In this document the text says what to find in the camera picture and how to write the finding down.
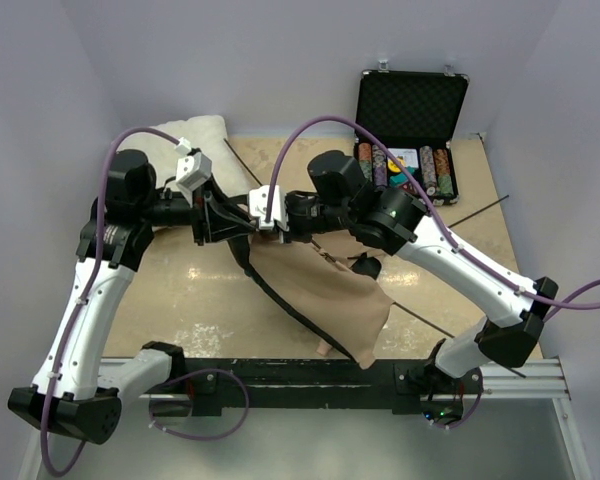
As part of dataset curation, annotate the black tent pole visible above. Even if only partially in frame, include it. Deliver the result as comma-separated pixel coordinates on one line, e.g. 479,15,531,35
223,138,529,379
448,194,510,229

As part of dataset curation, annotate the aluminium frame rail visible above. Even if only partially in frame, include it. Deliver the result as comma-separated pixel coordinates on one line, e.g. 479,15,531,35
481,359,570,400

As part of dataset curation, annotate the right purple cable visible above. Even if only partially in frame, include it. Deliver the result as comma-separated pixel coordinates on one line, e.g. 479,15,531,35
267,116,600,321

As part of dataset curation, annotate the black poker chip case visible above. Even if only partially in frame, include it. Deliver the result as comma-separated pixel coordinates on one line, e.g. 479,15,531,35
356,69,469,206

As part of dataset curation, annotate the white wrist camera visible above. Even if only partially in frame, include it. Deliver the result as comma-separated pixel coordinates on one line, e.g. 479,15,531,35
175,137,212,195
247,185,288,231

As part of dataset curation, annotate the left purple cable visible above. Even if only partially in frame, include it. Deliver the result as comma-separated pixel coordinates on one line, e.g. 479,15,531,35
39,126,186,477

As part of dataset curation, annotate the beige plastic handle toy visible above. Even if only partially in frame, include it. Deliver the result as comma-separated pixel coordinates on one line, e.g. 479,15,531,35
316,340,335,358

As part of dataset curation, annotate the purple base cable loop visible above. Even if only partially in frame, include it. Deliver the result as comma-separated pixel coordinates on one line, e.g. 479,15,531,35
148,368,252,441

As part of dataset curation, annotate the tan fabric pet tent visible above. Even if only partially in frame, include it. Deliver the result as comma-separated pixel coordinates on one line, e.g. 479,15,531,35
227,227,396,370

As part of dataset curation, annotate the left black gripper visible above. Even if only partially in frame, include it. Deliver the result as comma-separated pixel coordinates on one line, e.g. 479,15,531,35
140,172,257,245

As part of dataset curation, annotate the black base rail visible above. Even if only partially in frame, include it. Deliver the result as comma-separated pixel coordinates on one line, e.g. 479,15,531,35
139,357,481,416

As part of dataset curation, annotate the white fluffy pillow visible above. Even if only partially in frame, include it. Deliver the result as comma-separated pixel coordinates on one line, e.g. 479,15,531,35
156,115,251,197

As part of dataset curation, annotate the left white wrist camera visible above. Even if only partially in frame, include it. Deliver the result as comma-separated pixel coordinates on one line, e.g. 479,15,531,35
175,137,212,195

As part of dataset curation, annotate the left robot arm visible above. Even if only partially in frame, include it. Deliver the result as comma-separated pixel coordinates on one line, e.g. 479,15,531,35
8,147,244,445

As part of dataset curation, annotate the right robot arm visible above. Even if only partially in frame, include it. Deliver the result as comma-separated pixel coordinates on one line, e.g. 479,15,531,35
274,150,558,393

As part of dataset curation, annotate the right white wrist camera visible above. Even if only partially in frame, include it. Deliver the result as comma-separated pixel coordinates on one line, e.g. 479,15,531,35
247,185,288,231

